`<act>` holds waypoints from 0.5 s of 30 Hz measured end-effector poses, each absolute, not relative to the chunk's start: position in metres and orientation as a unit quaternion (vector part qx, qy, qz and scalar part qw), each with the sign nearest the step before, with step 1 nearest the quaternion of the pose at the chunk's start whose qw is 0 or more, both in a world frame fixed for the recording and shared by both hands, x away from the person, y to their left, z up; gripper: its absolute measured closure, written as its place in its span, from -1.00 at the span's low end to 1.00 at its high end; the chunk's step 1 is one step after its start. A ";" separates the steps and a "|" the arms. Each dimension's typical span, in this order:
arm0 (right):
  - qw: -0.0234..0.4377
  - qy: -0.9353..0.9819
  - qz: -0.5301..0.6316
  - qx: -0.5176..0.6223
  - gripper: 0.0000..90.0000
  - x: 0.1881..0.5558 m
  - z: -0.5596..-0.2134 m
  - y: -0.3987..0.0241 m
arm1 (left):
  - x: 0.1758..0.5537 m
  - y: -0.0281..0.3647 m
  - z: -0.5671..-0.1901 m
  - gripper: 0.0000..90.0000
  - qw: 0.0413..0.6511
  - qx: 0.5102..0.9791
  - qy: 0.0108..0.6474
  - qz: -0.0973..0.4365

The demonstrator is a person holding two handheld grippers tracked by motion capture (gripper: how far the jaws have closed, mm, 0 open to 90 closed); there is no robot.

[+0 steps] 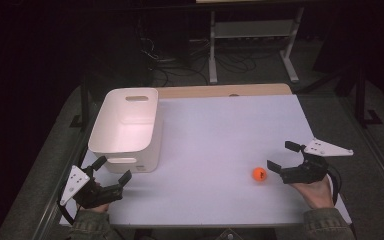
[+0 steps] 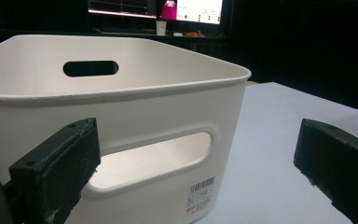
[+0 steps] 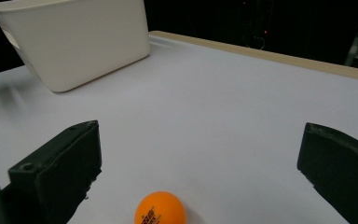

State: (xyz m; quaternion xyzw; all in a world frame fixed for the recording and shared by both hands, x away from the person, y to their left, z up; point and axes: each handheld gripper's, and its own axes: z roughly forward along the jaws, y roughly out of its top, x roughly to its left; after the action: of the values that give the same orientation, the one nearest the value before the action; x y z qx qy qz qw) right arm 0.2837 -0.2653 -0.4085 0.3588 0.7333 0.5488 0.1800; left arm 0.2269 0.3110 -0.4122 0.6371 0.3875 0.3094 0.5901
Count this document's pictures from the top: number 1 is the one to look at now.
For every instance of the metal bracket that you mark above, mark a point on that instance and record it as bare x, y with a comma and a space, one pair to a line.
229, 235

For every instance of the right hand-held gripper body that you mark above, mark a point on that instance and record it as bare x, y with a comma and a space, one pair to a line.
305, 172

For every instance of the white metal stand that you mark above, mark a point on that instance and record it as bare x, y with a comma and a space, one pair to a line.
253, 29

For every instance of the white plastic bin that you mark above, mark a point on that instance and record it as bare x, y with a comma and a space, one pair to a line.
126, 133

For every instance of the wooden table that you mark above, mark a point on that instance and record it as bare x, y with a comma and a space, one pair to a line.
213, 90

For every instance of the person's right hand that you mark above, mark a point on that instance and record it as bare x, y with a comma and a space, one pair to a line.
316, 193

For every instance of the black frame post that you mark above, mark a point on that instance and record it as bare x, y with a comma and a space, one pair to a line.
360, 96
84, 100

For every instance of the person's left hand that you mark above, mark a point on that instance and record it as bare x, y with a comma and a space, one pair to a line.
97, 208

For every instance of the orange ball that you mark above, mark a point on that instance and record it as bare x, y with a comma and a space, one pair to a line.
259, 174

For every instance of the white table mat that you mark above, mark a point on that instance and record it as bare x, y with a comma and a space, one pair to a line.
213, 140

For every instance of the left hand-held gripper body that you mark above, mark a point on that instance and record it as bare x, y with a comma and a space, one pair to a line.
95, 196

